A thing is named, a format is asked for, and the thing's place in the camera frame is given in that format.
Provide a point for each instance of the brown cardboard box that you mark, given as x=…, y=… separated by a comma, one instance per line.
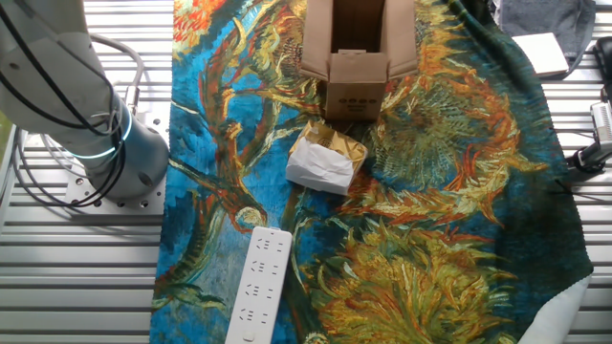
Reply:
x=356, y=95

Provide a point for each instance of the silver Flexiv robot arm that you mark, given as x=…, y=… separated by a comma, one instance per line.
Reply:
x=62, y=95

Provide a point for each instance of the white flat box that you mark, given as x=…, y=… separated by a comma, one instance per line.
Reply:
x=540, y=52

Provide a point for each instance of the gold and white tissue pack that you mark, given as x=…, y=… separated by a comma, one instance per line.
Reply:
x=320, y=167

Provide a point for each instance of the white power strip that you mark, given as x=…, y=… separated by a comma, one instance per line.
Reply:
x=260, y=286

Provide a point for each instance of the sunflower painting cloth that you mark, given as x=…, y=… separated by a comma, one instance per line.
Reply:
x=430, y=239

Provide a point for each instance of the grey cloth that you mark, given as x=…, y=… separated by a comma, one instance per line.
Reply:
x=550, y=16

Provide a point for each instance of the black rounded device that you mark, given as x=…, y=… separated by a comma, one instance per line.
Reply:
x=605, y=62

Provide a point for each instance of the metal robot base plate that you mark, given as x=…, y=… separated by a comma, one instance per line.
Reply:
x=143, y=203

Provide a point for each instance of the grey camera clamp mount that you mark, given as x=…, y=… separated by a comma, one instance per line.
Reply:
x=593, y=155

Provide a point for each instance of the silver exterior camera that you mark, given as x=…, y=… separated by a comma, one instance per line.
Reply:
x=603, y=122

